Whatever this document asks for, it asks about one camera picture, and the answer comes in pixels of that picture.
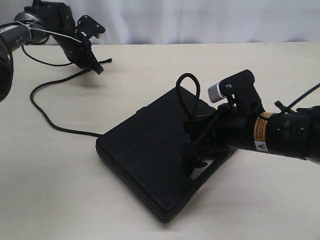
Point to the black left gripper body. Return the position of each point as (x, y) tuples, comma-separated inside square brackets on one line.
[(77, 46)]

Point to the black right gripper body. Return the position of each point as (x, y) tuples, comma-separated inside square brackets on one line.
[(234, 121)]

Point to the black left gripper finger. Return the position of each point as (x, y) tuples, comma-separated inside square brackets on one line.
[(94, 65)]

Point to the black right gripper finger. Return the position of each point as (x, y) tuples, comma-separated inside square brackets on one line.
[(200, 128), (193, 161)]

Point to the black plastic carrying case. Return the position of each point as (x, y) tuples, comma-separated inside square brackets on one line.
[(146, 151)]

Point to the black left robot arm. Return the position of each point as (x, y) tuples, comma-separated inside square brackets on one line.
[(39, 21)]

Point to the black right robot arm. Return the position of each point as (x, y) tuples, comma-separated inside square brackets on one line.
[(290, 133)]

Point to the white backdrop curtain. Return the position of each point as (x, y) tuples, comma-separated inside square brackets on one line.
[(152, 22)]

